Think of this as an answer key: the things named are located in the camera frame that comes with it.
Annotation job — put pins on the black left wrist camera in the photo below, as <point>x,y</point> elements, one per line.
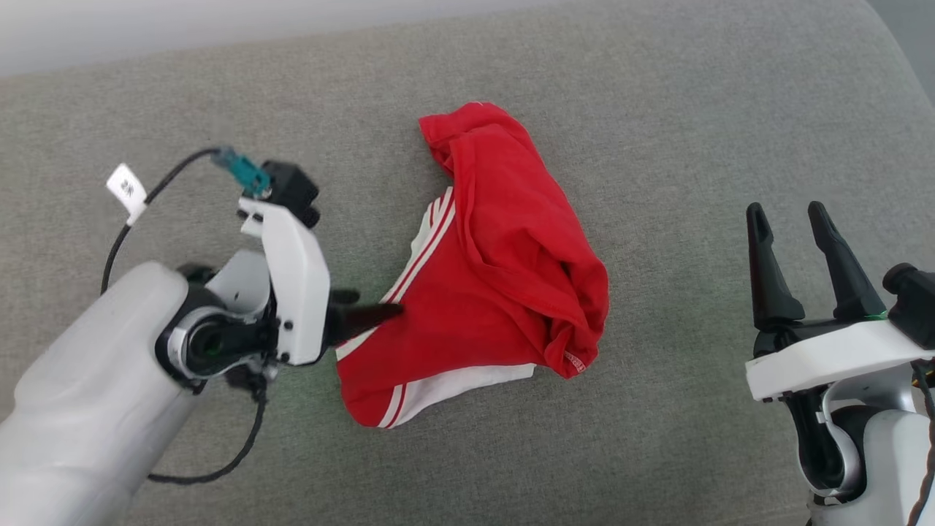
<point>292,186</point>

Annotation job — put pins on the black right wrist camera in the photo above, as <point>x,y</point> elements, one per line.
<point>913,299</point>

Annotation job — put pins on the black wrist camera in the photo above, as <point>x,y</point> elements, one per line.
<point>913,299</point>
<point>292,186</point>

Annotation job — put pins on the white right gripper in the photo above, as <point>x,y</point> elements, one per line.
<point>825,361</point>

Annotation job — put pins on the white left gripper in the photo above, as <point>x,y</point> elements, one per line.
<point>299,292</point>

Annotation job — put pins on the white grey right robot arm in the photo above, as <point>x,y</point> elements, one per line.
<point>891,453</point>

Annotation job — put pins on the red and white shorts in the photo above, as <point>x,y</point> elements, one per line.
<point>511,277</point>

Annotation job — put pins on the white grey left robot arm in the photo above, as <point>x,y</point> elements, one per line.
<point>73,380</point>

